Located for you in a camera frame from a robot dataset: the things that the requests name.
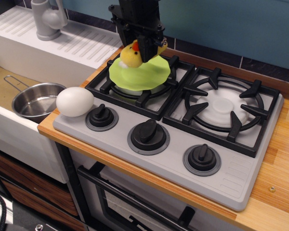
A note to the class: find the yellow stuffed duck toy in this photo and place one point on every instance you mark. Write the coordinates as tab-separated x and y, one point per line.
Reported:
130	56

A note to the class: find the black right burner grate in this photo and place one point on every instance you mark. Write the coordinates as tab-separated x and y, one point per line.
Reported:
228	111

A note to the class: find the left black stove knob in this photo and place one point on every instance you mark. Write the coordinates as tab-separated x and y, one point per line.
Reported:
101	118

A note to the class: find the grey toy faucet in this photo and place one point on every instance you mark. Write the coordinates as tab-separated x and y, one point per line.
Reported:
48	22

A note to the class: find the black left burner grate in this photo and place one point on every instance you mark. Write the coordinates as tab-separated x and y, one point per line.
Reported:
150	103

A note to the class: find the middle black stove knob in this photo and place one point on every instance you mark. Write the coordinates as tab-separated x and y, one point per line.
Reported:
148	138

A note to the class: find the black oven door handle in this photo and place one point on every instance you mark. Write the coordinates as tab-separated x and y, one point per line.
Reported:
93	175

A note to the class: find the small steel pan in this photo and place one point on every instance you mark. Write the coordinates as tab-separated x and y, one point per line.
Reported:
36	102

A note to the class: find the white egg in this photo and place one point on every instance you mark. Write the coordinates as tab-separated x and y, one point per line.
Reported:
74	101

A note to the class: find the black stove knob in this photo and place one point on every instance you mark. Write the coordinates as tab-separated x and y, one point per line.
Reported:
202	160
101	118
148	138

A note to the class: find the green plastic plate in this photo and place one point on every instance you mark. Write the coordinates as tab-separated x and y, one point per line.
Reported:
146	77

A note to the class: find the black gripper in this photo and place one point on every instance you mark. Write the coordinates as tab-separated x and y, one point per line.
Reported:
139	19

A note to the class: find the wooden drawer front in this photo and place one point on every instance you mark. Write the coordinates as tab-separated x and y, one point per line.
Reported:
40	193

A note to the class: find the black burner grate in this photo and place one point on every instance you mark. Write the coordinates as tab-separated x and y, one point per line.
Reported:
150	103
228	111

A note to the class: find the grey toy stove top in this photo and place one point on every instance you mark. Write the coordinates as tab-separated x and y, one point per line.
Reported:
231	186

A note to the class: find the white toy sink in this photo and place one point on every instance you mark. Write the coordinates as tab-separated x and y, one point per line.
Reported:
68	60

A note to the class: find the right black stove knob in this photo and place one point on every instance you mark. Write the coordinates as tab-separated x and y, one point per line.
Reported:
202	160

